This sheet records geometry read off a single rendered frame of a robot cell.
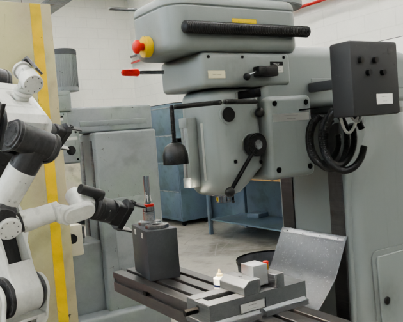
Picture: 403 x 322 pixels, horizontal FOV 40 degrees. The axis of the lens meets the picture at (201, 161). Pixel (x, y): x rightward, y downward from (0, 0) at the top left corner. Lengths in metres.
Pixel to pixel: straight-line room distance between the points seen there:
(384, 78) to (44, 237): 2.22
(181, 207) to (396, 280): 7.20
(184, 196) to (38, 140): 7.38
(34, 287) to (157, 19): 1.01
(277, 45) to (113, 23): 10.07
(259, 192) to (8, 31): 5.74
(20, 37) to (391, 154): 2.15
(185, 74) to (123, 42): 10.10
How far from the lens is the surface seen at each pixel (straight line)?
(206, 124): 1.64
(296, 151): 1.78
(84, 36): 11.43
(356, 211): 1.90
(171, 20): 1.57
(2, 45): 3.30
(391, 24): 6.65
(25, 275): 2.04
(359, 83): 1.62
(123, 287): 2.26
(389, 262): 2.00
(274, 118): 1.72
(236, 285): 1.63
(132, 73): 1.71
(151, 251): 2.09
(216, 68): 1.61
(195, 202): 9.16
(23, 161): 1.77
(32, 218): 1.90
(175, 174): 9.06
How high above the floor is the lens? 1.51
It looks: 3 degrees down
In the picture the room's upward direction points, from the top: 4 degrees counter-clockwise
